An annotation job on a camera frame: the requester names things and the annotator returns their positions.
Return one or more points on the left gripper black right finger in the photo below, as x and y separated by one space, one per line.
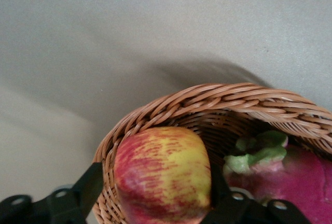
233 211

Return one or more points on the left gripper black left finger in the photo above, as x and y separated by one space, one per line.
64 203

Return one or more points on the red yellow apple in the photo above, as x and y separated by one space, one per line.
163 177

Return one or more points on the pink dragon fruit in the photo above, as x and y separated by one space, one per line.
298 180

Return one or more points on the brown wicker basket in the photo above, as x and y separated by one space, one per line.
233 97

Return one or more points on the brown table cloth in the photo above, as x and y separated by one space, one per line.
103 27

